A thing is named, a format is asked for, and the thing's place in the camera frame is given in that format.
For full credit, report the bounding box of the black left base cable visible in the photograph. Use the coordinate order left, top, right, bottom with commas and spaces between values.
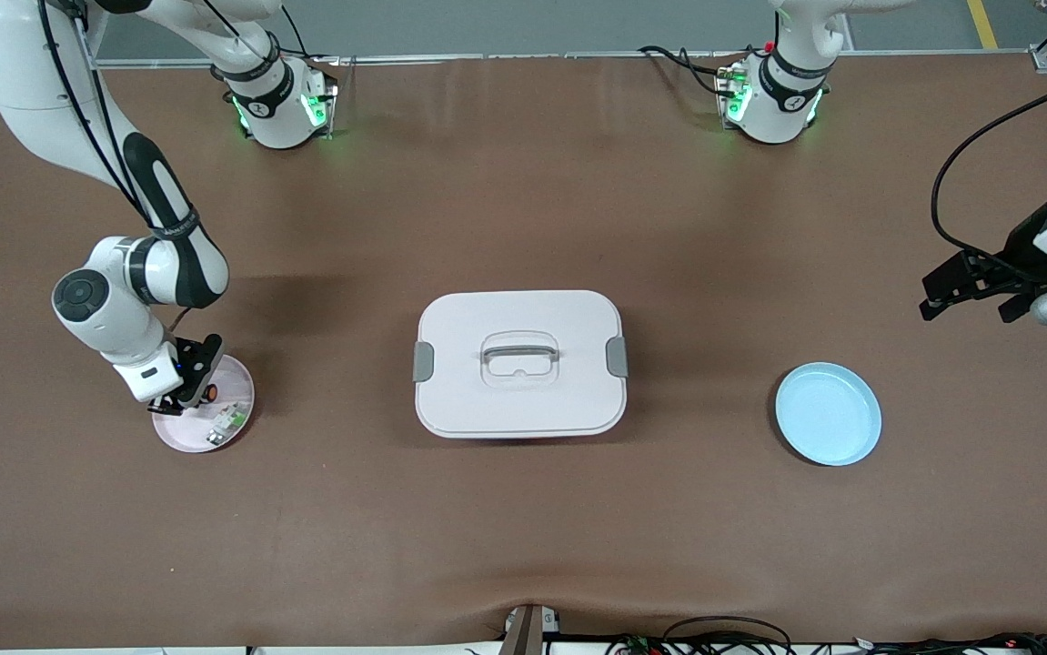
637, 44, 739, 97

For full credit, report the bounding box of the white lidded storage box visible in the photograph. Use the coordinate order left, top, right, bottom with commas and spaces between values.
413, 289, 630, 440

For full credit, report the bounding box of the black right base cable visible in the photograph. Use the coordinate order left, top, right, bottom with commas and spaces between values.
264, 0, 315, 65

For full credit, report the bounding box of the metal table edge rail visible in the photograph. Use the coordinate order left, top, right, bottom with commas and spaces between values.
96, 50, 1047, 70

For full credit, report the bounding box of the black base cable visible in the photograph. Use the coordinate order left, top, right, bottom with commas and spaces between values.
264, 0, 315, 65
637, 44, 739, 97

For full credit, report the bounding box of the pink round plate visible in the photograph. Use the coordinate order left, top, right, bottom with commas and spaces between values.
152, 352, 257, 454

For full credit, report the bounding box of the black looped cable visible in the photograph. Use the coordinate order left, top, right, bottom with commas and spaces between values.
659, 616, 794, 655

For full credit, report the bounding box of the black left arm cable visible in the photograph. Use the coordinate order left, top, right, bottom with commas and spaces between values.
930, 82, 1047, 274

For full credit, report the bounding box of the light blue round plate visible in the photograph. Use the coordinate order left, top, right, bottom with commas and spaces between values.
775, 362, 883, 467

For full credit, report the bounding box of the brown camera mount post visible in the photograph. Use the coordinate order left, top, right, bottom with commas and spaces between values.
500, 603, 562, 655

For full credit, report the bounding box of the brown table mat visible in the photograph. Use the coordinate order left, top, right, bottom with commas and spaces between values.
0, 50, 1047, 651

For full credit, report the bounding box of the green and white switch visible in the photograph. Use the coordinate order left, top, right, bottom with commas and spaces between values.
206, 400, 249, 447

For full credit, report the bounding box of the tangled cable bundle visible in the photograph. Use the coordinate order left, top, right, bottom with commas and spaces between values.
609, 631, 1047, 655

